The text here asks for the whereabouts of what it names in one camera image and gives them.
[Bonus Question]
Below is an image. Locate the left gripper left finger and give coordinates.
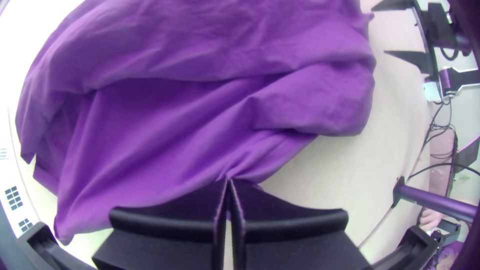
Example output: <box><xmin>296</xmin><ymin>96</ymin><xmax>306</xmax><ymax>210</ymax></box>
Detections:
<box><xmin>91</xmin><ymin>179</ymin><xmax>229</xmax><ymax>270</ymax></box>

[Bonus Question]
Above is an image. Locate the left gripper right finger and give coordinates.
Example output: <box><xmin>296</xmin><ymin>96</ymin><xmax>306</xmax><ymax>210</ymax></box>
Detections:
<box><xmin>229</xmin><ymin>179</ymin><xmax>371</xmax><ymax>270</ymax></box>

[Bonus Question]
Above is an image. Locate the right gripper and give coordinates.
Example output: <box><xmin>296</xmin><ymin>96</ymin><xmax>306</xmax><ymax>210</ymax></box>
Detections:
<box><xmin>371</xmin><ymin>0</ymin><xmax>455</xmax><ymax>76</ymax></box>

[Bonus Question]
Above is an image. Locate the dark t-shirt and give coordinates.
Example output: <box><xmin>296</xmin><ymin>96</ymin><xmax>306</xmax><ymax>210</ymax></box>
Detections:
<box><xmin>14</xmin><ymin>0</ymin><xmax>378</xmax><ymax>247</ymax></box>

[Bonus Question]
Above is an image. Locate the white laundry basket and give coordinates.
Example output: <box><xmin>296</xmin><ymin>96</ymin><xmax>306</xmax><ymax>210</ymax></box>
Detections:
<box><xmin>0</xmin><ymin>144</ymin><xmax>42</xmax><ymax>241</ymax></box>

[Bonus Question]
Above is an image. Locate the black cable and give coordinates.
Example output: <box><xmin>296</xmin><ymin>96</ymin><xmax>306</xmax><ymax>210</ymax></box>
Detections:
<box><xmin>407</xmin><ymin>162</ymin><xmax>480</xmax><ymax>182</ymax></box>
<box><xmin>422</xmin><ymin>101</ymin><xmax>458</xmax><ymax>160</ymax></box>

